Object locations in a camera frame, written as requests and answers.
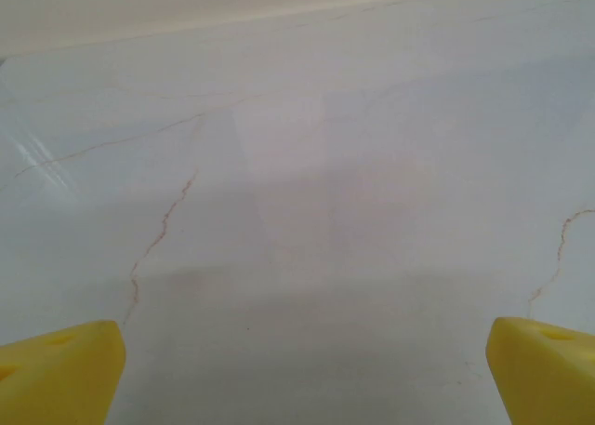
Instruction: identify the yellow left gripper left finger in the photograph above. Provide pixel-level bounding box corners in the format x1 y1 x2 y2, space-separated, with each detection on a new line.
0 320 126 425

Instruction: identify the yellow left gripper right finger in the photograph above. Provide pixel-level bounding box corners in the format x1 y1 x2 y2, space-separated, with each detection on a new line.
485 316 595 425

